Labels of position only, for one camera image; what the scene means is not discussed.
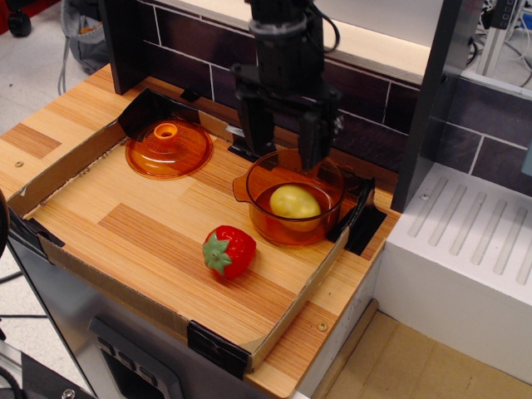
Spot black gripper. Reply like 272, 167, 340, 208
231, 24, 343, 170

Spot yellow toy potato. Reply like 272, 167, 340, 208
269, 185, 321, 233

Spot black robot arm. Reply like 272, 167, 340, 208
231, 1, 342, 170

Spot orange transparent pot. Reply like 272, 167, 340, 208
233, 149, 347, 245

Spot cardboard fence with black tape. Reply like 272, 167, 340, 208
1, 84, 399, 397

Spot orange transparent pot lid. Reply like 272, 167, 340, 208
126, 120, 213, 180

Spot red toy strawberry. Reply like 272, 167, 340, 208
202, 225, 257, 279

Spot white toy sink drainboard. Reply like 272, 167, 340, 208
374, 164, 531, 382

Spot grey bag on floor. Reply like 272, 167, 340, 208
60, 0, 109, 75

